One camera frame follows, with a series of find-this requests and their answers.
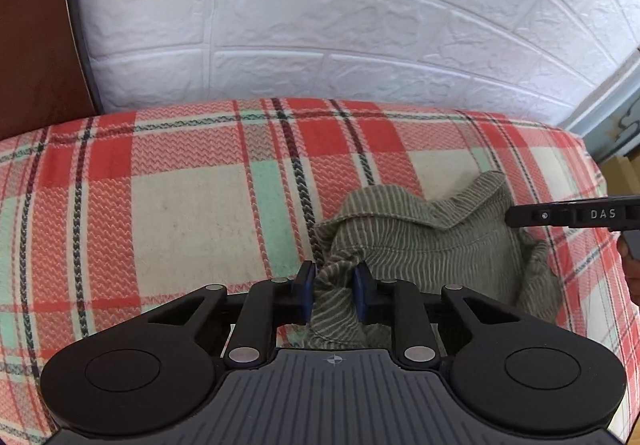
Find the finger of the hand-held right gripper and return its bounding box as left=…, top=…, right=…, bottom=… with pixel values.
left=505, top=203, right=572, bottom=229

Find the blue cartoon painted panel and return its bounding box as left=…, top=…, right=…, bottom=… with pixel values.
left=567, top=57, right=640, bottom=162

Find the red plaid blanket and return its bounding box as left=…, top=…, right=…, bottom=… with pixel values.
left=0, top=97, right=640, bottom=445

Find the person's right hand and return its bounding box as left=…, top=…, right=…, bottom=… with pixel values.
left=617, top=236, right=640, bottom=306

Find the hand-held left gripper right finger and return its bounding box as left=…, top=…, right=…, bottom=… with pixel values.
left=352, top=262, right=533, bottom=370

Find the cardboard box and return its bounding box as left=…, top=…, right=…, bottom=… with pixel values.
left=599, top=154, right=640, bottom=199

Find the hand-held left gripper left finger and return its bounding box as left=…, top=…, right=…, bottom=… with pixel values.
left=132, top=261, right=317, bottom=370

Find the brown wooden headboard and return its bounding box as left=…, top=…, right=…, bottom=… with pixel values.
left=0, top=0, right=102, bottom=142

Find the green white checked shirt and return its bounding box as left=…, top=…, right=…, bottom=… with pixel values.
left=309, top=170, right=562, bottom=351

